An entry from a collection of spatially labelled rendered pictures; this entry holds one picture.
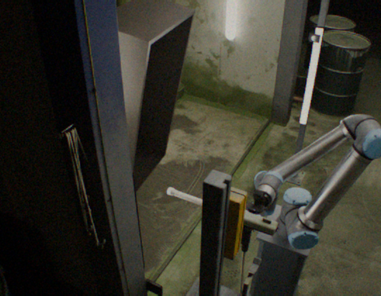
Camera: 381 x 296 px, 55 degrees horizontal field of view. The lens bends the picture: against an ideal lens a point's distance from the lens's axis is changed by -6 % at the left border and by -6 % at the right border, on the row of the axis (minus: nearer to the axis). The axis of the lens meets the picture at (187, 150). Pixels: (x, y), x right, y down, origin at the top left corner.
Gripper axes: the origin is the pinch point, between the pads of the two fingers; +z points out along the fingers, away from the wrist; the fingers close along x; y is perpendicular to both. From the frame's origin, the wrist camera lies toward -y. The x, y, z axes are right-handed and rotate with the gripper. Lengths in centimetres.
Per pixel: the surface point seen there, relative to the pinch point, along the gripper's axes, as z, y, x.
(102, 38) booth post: 17, -73, 47
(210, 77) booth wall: -262, 77, 140
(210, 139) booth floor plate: -194, 110, 105
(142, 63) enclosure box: -44, -36, 76
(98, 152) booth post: 26, -36, 47
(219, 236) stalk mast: 35.2, -30.3, -2.9
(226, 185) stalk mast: 33, -48, -3
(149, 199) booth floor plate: -91, 111, 112
